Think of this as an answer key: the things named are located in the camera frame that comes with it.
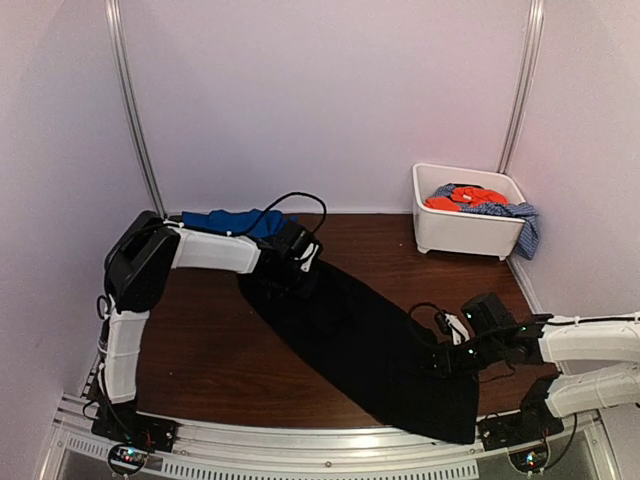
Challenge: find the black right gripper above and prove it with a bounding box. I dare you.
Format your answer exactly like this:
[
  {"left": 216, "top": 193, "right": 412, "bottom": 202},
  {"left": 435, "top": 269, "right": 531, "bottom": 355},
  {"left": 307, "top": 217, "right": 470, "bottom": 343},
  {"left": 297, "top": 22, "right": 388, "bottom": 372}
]
[{"left": 418, "top": 335, "right": 502, "bottom": 381}]

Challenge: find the blue pleated skirt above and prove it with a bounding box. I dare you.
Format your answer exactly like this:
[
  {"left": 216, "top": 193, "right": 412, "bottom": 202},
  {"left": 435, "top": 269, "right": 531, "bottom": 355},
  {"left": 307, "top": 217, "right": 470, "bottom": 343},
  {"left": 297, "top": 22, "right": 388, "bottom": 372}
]
[{"left": 182, "top": 209, "right": 298, "bottom": 239}]

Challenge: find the black garment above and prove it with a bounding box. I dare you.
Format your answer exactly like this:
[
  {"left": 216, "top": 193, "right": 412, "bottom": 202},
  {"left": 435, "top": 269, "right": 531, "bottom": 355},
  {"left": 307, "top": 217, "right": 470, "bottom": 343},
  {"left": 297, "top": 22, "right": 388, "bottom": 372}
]
[{"left": 238, "top": 261, "right": 479, "bottom": 445}]

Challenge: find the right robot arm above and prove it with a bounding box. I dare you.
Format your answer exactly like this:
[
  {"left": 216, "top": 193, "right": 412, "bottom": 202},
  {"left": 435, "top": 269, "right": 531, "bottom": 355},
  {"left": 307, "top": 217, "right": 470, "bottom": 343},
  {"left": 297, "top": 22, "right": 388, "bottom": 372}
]
[{"left": 426, "top": 293, "right": 639, "bottom": 442}]

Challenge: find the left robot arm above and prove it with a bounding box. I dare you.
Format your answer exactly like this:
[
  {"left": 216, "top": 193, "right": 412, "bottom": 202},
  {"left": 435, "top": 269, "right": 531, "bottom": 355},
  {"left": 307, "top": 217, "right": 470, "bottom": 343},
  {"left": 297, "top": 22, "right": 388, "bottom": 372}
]
[{"left": 97, "top": 211, "right": 323, "bottom": 444}]

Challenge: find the white laundry basket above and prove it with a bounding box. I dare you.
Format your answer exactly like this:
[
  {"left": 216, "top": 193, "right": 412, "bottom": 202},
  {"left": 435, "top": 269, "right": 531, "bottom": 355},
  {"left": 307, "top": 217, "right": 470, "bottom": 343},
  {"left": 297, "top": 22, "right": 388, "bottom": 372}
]
[{"left": 412, "top": 163, "right": 525, "bottom": 260}]

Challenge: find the blue checked shirt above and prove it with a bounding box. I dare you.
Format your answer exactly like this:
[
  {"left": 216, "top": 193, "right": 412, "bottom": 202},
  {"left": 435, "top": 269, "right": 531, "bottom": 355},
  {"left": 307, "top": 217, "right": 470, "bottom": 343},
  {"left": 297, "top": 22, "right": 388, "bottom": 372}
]
[{"left": 459, "top": 200, "right": 540, "bottom": 260}]

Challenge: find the orange garment in basket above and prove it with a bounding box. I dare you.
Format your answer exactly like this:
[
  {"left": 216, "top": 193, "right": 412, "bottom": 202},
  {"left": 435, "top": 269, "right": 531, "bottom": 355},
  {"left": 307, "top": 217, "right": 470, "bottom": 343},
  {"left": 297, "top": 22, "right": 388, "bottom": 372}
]
[{"left": 423, "top": 184, "right": 509, "bottom": 212}]

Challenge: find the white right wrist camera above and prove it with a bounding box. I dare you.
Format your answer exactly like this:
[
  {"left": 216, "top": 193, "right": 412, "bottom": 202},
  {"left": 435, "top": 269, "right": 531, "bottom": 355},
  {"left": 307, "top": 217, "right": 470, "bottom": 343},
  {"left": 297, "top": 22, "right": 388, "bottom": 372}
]
[{"left": 434, "top": 311, "right": 470, "bottom": 345}]

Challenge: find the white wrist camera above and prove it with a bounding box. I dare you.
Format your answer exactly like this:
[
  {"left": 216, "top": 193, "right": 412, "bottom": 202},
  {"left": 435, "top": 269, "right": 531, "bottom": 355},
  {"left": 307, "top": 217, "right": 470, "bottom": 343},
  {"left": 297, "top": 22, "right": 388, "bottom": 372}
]
[
  {"left": 434, "top": 311, "right": 470, "bottom": 345},
  {"left": 298, "top": 242, "right": 322, "bottom": 273}
]

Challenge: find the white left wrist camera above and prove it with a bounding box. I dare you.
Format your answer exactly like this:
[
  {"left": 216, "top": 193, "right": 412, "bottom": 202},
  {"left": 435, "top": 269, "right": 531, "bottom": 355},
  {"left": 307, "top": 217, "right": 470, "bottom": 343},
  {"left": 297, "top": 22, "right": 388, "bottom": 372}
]
[{"left": 298, "top": 242, "right": 322, "bottom": 273}]

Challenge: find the black right camera cable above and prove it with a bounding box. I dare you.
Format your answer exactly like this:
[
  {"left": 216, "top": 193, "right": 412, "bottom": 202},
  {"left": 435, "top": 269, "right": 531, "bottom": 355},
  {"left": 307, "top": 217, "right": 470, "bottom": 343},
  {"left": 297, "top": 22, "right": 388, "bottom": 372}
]
[{"left": 407, "top": 301, "right": 451, "bottom": 346}]

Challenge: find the black camera cable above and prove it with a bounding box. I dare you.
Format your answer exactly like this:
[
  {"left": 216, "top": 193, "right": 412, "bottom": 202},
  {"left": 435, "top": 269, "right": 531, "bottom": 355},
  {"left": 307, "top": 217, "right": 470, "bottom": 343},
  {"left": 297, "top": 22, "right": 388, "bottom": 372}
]
[
  {"left": 407, "top": 301, "right": 451, "bottom": 346},
  {"left": 239, "top": 192, "right": 329, "bottom": 239}
]

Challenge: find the black left camera cable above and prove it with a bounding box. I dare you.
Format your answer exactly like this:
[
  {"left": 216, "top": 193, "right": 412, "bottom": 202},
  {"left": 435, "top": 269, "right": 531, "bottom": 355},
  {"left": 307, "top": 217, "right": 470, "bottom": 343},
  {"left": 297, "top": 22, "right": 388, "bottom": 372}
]
[{"left": 239, "top": 192, "right": 329, "bottom": 239}]

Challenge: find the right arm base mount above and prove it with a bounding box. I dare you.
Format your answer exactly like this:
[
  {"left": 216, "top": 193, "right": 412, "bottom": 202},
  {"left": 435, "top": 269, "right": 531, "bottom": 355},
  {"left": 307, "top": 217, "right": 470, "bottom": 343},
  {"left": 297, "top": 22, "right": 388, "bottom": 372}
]
[{"left": 477, "top": 410, "right": 564, "bottom": 475}]

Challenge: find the front aluminium rail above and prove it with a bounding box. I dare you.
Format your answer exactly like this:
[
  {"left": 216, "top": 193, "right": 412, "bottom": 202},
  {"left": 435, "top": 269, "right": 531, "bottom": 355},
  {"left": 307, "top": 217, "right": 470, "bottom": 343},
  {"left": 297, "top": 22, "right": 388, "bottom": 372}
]
[{"left": 49, "top": 384, "right": 606, "bottom": 480}]

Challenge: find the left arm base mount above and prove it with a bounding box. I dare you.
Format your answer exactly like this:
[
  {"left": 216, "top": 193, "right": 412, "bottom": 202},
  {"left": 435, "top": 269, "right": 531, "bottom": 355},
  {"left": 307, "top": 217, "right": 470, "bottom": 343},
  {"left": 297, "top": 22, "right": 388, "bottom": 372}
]
[{"left": 91, "top": 411, "right": 178, "bottom": 478}]

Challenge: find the left aluminium frame post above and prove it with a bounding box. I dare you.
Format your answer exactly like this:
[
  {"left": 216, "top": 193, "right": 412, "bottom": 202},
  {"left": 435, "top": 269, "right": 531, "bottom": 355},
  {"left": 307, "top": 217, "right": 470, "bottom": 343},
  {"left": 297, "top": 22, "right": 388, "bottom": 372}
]
[{"left": 104, "top": 0, "right": 167, "bottom": 217}]

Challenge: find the aluminium frame post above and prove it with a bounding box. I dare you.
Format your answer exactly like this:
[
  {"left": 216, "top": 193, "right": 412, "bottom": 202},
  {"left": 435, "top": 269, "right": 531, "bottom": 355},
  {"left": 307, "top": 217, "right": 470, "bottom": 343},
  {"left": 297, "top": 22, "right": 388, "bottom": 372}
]
[
  {"left": 497, "top": 0, "right": 546, "bottom": 174},
  {"left": 104, "top": 0, "right": 167, "bottom": 217}
]

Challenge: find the right aluminium frame post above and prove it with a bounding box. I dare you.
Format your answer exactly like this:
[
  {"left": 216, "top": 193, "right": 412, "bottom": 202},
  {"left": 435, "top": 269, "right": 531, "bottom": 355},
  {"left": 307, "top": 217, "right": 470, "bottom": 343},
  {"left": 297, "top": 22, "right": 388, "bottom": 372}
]
[{"left": 497, "top": 0, "right": 546, "bottom": 174}]

